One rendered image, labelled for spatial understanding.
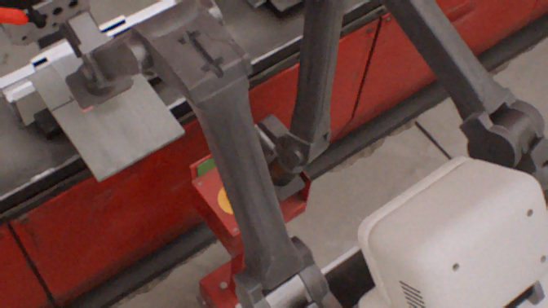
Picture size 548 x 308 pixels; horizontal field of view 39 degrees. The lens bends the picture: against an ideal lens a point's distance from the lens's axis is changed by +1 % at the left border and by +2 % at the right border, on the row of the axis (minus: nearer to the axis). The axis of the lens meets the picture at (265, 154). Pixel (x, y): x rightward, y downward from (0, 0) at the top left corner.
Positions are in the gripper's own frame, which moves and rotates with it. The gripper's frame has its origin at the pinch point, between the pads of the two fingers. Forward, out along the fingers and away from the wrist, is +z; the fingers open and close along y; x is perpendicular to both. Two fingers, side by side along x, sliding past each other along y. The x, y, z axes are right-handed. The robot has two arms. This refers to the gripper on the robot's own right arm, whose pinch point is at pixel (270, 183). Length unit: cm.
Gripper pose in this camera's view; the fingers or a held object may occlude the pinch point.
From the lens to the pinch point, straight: 168.4
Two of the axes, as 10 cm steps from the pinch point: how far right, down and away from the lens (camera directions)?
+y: -5.5, -8.3, 1.2
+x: -8.1, 4.9, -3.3
